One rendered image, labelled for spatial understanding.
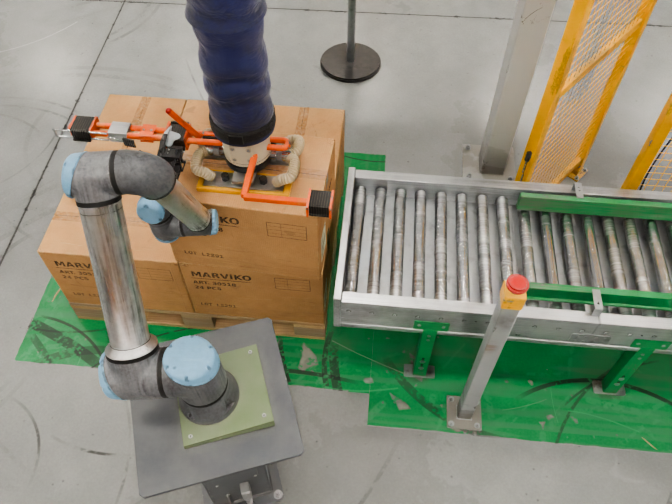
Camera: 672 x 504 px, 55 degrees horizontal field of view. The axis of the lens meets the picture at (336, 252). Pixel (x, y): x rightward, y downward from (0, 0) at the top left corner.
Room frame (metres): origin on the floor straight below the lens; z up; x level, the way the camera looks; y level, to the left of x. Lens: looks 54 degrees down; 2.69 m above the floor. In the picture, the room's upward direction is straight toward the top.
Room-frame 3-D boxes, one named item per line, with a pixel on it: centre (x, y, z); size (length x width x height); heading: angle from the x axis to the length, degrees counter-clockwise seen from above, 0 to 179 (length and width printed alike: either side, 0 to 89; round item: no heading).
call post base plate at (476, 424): (1.09, -0.56, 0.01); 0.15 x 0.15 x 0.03; 84
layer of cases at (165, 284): (2.01, 0.60, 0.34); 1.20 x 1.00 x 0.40; 84
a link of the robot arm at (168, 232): (1.39, 0.59, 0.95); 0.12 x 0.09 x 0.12; 91
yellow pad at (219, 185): (1.58, 0.33, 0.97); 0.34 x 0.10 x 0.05; 83
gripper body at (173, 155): (1.56, 0.58, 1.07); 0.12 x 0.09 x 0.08; 174
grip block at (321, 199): (1.38, 0.05, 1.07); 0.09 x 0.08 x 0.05; 173
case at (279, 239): (1.67, 0.33, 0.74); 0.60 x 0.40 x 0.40; 81
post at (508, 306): (1.09, -0.56, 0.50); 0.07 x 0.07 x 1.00; 84
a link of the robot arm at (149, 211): (1.39, 0.61, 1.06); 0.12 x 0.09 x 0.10; 174
